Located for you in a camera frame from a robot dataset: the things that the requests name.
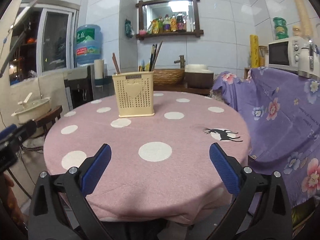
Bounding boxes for black gold chopstick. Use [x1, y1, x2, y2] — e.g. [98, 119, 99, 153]
[149, 44, 155, 71]

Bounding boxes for dark wooden wall shelf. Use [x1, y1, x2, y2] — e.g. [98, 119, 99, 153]
[136, 0, 204, 41]

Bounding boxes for tall beige mat roll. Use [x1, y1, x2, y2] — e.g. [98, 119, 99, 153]
[294, 0, 313, 38]

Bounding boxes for blue water jug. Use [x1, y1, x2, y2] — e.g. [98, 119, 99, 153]
[75, 24, 103, 65]

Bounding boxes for cream cooking pot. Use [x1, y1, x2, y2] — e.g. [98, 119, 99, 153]
[11, 92, 51, 124]

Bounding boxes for pink polka dot tablecloth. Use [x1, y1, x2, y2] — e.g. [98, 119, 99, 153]
[44, 92, 250, 225]

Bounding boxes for brown wooden chopstick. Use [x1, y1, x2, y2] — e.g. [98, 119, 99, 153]
[112, 53, 120, 74]
[151, 41, 163, 71]

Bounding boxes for green hanging packet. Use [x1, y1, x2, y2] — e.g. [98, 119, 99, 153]
[125, 19, 135, 38]

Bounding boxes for purple floral cloth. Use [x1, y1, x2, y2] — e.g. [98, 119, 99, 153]
[213, 67, 319, 207]

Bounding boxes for woven basin sink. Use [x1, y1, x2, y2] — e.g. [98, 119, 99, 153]
[153, 68, 184, 86]

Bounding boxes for white kettle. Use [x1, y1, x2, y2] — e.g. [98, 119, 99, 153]
[298, 38, 319, 81]

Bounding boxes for cream plastic utensil holder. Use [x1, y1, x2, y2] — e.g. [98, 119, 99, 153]
[112, 72, 155, 118]

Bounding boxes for green stacked containers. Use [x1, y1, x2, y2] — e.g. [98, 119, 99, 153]
[273, 17, 289, 40]

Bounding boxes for left hand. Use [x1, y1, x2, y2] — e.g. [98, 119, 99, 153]
[3, 174, 24, 225]

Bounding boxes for yellow roll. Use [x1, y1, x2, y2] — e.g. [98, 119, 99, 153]
[249, 35, 260, 68]

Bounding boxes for dark soy sauce bottle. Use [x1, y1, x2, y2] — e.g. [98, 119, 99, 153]
[176, 13, 185, 32]

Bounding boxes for grey water dispenser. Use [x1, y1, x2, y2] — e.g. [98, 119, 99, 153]
[63, 64, 108, 110]

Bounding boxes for white microwave oven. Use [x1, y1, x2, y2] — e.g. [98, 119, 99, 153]
[268, 36, 305, 71]

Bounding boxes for yellow oil bottle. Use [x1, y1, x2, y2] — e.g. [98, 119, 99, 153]
[170, 15, 177, 32]

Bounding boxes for white brown rice cooker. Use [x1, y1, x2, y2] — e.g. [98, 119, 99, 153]
[184, 64, 214, 89]

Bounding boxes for bronze faucet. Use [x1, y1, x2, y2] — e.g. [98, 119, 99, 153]
[174, 55, 185, 69]

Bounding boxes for paper cup stack holder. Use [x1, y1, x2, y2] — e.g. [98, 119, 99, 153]
[94, 59, 112, 88]

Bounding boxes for dark wooden chair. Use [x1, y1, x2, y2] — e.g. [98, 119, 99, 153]
[35, 106, 62, 135]

